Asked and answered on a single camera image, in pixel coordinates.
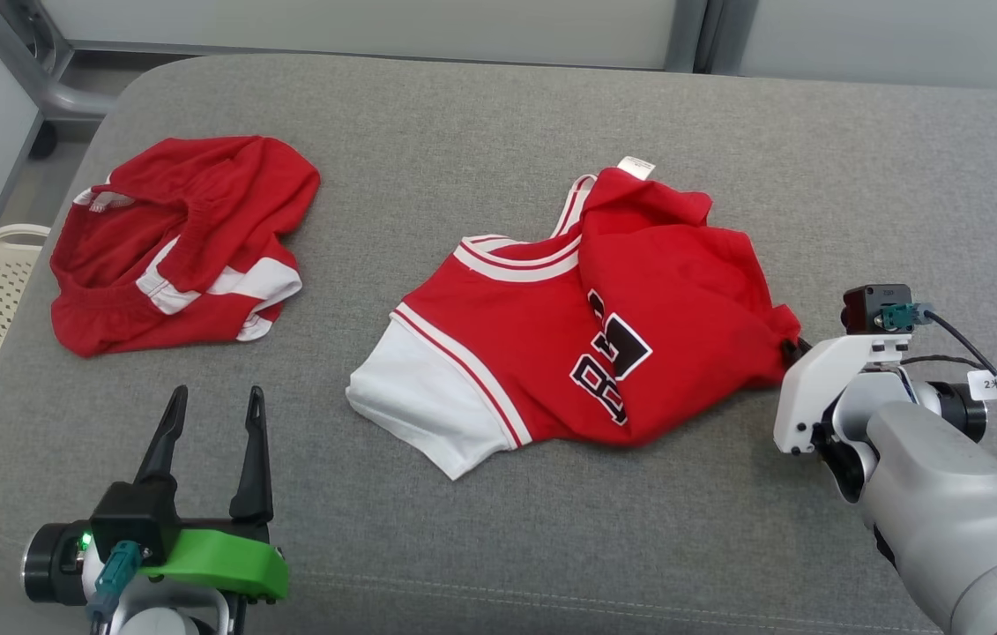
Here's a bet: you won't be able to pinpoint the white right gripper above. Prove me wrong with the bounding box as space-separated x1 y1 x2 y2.
773 333 913 455

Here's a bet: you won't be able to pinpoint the red white-striped shorts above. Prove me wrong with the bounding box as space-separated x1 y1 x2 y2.
49 135 322 358

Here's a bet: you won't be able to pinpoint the grey fabric sofa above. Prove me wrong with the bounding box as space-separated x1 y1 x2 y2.
0 53 997 635

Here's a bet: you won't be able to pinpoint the red white basketball jersey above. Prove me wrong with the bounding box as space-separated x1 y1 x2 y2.
346 156 803 482

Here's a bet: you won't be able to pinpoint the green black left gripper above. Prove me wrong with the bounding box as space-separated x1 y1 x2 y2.
135 385 290 602

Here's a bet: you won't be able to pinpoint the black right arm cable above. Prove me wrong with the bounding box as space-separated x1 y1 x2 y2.
879 303 997 500

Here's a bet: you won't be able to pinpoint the grey partition post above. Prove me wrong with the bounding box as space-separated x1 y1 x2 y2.
664 0 741 75

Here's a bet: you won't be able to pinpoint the grey metal tube frame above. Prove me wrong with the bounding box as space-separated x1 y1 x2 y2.
0 0 120 120

